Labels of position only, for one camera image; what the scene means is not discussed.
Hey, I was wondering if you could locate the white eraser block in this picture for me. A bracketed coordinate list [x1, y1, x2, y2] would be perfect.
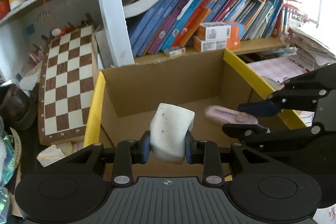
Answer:
[150, 103, 195, 164]

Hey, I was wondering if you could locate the pink checkered table mat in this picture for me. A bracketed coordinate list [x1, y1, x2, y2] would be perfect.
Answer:
[247, 55, 316, 90]

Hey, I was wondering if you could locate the stack of papers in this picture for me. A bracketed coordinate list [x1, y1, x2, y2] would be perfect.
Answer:
[286, 28, 335, 71]

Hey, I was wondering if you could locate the yellow cardboard box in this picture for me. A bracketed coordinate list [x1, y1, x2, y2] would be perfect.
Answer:
[83, 48, 308, 183]

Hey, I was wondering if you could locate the orange white box lower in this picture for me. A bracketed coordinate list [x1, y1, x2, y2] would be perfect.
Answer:
[193, 36, 241, 52]

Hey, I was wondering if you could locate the orange white box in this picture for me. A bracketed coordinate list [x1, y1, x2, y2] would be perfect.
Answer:
[193, 36, 241, 52]
[196, 22, 244, 41]

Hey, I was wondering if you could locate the wooden chess board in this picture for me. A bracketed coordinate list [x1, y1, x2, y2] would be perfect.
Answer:
[38, 24, 98, 145]

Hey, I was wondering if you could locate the orange white box upper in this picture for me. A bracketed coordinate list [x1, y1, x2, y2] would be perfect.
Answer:
[196, 22, 244, 41]

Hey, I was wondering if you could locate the small card box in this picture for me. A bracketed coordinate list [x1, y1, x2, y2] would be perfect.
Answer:
[163, 46, 186, 57]

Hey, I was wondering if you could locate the row of leaning books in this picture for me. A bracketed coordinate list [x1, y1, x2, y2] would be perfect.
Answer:
[123, 0, 284, 57]

